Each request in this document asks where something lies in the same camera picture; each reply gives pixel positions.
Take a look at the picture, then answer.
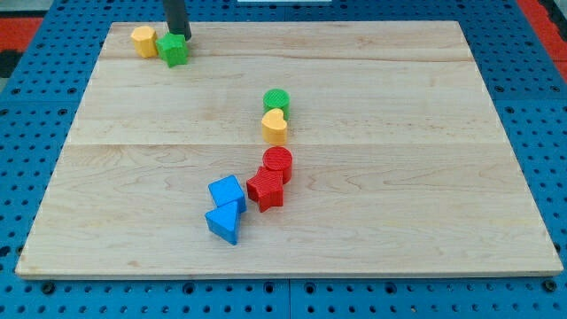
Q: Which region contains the yellow heart block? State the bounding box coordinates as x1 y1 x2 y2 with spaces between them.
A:
260 108 288 146

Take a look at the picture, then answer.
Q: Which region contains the red star block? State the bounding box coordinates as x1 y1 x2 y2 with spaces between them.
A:
246 167 284 213

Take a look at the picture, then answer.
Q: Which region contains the green star block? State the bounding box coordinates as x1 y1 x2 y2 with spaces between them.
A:
156 33 189 67

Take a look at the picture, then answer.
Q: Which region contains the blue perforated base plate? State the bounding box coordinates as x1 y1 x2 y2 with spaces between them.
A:
1 0 566 318

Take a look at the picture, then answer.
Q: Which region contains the blue triangle block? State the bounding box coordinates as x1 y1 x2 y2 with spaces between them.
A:
205 201 240 245

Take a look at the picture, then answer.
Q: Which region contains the yellow hexagon block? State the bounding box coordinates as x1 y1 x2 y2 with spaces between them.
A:
130 26 159 58

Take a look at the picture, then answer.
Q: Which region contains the blue cube block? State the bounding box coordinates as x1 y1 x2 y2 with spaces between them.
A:
208 175 247 214

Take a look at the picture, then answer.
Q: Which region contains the green cylinder block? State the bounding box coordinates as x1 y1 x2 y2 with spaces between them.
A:
262 88 291 121

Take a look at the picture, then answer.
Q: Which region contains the red cylinder block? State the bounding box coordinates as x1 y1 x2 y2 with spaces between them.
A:
262 146 293 184

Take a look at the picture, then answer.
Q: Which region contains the wooden board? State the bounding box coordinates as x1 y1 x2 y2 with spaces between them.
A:
16 20 563 280

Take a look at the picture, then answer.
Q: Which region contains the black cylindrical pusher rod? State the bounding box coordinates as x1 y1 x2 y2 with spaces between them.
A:
162 0 191 41

